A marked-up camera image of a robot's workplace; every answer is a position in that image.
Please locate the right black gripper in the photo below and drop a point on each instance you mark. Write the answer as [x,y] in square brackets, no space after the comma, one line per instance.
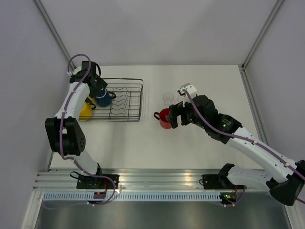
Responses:
[176,110]

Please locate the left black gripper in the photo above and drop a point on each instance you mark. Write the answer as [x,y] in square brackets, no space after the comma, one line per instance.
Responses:
[100,85]

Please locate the red mug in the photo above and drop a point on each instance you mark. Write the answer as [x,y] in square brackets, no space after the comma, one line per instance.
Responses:
[162,118]

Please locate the blue mug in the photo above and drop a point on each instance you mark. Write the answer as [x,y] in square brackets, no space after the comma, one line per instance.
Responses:
[104,98]

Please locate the clear glass cup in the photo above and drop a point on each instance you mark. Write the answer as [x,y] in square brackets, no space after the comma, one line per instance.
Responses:
[168,99]
[179,99]

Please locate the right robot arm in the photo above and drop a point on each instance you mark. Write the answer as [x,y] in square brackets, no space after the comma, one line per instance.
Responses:
[282,177]

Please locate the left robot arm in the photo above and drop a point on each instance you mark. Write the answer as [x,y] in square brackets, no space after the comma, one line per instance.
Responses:
[64,132]

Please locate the pale yellow mug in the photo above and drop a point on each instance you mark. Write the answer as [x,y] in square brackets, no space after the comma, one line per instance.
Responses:
[90,100]

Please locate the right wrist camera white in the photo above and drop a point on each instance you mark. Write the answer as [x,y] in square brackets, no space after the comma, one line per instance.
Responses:
[185,91]

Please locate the black wire dish rack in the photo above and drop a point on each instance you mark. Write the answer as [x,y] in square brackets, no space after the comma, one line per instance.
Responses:
[127,106]

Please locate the left aluminium frame post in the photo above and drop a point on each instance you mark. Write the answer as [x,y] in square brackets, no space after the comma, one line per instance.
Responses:
[50,26]

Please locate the aluminium frame post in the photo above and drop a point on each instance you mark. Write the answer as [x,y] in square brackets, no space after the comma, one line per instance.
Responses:
[263,31]
[50,26]

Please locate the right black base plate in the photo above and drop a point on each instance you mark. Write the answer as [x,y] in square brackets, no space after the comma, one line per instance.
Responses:
[213,181]

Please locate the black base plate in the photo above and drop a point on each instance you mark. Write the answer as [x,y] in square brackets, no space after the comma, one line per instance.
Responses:
[213,181]
[88,182]

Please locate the aluminium front rail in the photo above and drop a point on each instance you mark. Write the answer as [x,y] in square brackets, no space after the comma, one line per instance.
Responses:
[130,180]

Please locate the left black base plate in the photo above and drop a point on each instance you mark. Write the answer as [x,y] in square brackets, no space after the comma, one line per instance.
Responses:
[88,182]

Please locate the white slotted cable duct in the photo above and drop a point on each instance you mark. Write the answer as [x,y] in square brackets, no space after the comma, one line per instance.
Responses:
[134,196]

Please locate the right aluminium frame post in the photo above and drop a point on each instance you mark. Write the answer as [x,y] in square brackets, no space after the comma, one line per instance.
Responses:
[263,31]

